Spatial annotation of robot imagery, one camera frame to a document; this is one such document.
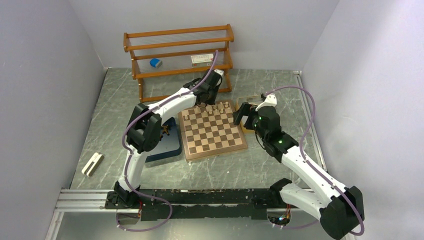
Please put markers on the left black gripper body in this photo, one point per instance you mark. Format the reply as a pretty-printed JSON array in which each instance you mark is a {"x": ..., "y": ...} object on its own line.
[{"x": 213, "y": 97}]

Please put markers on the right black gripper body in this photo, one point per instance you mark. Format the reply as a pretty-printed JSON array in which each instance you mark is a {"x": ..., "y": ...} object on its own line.
[{"x": 252, "y": 121}]

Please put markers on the light queen chess piece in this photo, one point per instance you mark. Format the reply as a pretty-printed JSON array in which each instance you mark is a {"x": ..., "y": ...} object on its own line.
[{"x": 209, "y": 109}]

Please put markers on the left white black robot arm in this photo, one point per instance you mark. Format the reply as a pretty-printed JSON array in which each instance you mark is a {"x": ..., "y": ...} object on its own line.
[{"x": 145, "y": 130}]

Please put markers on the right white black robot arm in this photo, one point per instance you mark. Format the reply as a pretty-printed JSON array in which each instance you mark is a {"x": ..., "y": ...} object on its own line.
[{"x": 338, "y": 208}]

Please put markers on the wooden chess board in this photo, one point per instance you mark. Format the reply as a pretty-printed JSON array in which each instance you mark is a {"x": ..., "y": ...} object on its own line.
[{"x": 205, "y": 135}]

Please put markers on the dark chess pieces pile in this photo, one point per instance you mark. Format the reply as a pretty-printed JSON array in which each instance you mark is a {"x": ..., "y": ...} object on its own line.
[{"x": 165, "y": 130}]

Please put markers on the gold metal tin tray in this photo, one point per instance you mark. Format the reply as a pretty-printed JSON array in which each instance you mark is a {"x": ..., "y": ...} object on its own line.
[{"x": 253, "y": 100}]

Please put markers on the white red card box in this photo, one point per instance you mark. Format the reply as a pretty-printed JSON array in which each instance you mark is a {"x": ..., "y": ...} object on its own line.
[{"x": 202, "y": 60}]

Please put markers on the wooden two-tier shelf rack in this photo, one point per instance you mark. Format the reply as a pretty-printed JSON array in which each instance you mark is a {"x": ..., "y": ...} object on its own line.
[{"x": 175, "y": 48}]

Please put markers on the blue eraser block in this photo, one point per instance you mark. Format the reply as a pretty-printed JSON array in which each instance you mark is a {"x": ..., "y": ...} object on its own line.
[{"x": 155, "y": 63}]

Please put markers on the blue metal tin tray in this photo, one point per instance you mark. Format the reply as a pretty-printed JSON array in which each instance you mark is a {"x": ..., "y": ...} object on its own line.
[{"x": 170, "y": 145}]

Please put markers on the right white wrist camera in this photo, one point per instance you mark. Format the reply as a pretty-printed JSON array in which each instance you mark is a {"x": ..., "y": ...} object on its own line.
[{"x": 269, "y": 101}]

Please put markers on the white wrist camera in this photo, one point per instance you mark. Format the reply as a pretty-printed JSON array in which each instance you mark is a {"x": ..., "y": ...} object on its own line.
[
  {"x": 269, "y": 101},
  {"x": 219, "y": 72}
]

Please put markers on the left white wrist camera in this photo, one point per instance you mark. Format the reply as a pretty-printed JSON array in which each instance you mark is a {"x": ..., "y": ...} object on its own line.
[{"x": 219, "y": 72}]

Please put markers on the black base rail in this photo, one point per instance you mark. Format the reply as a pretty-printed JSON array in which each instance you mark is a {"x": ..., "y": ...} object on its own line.
[{"x": 159, "y": 204}]

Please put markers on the aluminium frame rail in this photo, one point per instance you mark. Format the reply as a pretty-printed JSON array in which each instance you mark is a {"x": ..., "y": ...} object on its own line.
[{"x": 85, "y": 201}]

